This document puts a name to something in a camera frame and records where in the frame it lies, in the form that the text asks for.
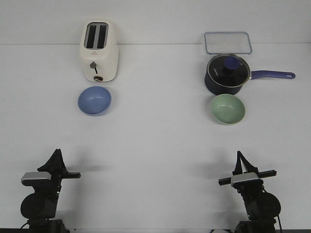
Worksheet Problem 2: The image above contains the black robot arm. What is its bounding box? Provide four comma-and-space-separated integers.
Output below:
20, 149, 81, 233
218, 151, 281, 233

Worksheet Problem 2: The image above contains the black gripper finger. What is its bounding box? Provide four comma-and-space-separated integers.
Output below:
233, 151, 243, 175
40, 149, 66, 173
241, 155, 259, 174

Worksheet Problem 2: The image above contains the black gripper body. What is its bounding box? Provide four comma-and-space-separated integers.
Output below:
36, 168, 81, 192
218, 170, 276, 192

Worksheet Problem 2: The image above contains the green bowl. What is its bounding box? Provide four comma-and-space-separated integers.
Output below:
210, 94, 246, 125

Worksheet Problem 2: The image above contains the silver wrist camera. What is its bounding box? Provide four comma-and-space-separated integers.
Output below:
21, 171, 52, 186
231, 172, 259, 187

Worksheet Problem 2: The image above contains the glass pot lid blue knob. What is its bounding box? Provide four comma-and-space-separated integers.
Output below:
207, 54, 251, 87

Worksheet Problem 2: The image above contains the blue bowl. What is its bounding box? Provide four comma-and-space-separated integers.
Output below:
77, 86, 112, 116

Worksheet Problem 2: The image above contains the dark blue saucepan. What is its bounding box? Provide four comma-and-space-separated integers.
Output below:
205, 70, 296, 95

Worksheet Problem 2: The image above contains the clear plastic container blue rim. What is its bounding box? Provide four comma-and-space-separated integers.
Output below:
204, 32, 252, 55

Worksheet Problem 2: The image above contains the white two-slot toaster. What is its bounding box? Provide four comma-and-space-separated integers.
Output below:
79, 19, 119, 83

